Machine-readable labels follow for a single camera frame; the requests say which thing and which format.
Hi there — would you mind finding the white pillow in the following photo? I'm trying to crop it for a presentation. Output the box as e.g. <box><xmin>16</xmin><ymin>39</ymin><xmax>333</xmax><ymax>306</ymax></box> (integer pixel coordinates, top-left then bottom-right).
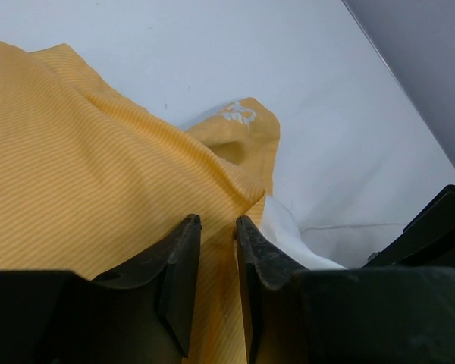
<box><xmin>259</xmin><ymin>195</ymin><xmax>414</xmax><ymax>271</ymax></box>

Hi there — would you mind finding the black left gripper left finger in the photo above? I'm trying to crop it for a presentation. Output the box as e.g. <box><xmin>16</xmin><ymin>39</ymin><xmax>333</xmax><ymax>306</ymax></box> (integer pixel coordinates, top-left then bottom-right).
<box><xmin>0</xmin><ymin>215</ymin><xmax>201</xmax><ymax>363</ymax></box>

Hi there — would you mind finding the yellow printed pillowcase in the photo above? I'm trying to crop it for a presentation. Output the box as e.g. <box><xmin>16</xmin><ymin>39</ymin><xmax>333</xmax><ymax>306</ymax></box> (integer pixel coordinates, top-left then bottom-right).
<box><xmin>0</xmin><ymin>42</ymin><xmax>280</xmax><ymax>363</ymax></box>

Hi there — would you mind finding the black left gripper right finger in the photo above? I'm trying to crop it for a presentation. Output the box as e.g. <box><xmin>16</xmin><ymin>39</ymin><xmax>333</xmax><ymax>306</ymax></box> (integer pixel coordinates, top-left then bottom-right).
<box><xmin>236</xmin><ymin>216</ymin><xmax>455</xmax><ymax>363</ymax></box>

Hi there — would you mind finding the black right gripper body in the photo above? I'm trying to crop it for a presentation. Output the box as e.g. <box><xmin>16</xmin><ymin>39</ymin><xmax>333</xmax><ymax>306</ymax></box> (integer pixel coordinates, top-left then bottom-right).
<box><xmin>367</xmin><ymin>185</ymin><xmax>455</xmax><ymax>268</ymax></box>

